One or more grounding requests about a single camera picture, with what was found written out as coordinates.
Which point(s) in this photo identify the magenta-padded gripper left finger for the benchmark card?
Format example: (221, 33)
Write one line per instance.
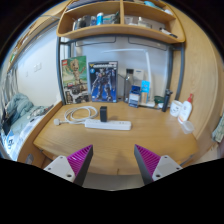
(60, 166)

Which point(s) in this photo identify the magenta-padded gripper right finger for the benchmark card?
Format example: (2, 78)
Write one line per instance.
(166, 166)

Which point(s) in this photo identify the black charger block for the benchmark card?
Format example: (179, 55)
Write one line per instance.
(103, 114)

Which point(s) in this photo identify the clear plastic cup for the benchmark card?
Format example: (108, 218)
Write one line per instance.
(188, 127)

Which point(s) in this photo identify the white mug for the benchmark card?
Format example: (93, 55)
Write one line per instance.
(175, 109)

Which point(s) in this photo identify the white red-capped lotion bottle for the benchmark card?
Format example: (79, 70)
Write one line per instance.
(185, 111)

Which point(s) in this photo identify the patterned hanging cloth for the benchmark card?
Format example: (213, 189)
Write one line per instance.
(219, 130)

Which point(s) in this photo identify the black cylindrical device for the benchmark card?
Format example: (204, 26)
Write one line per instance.
(166, 101)

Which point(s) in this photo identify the white power strip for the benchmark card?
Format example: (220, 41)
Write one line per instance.
(110, 125)

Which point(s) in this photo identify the dark green round object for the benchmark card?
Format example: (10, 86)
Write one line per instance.
(159, 99)

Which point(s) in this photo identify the bed with teal bedding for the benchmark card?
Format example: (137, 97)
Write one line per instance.
(20, 106)

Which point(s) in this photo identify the small dark blue box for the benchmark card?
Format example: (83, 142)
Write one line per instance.
(134, 97)

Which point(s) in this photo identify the light blue orange box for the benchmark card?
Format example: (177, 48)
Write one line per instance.
(145, 91)

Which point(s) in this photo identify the white desk lamp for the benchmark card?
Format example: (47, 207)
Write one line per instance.
(150, 83)

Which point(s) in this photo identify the green toy figure box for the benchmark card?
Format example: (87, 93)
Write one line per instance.
(75, 80)

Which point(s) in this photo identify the grey water bottle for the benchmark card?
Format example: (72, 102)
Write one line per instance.
(128, 86)

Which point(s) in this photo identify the blue robot model box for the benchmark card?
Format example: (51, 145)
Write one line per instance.
(103, 81)

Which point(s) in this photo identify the wooden shelf unit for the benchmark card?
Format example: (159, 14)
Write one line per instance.
(120, 30)

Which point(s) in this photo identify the grey metal desk frame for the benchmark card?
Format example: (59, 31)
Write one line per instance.
(59, 66)

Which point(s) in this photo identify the white wall switch plate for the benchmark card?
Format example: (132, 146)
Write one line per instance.
(37, 67)

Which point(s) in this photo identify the wooden overhead bunk frame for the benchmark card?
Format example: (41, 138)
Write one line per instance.
(33, 33)

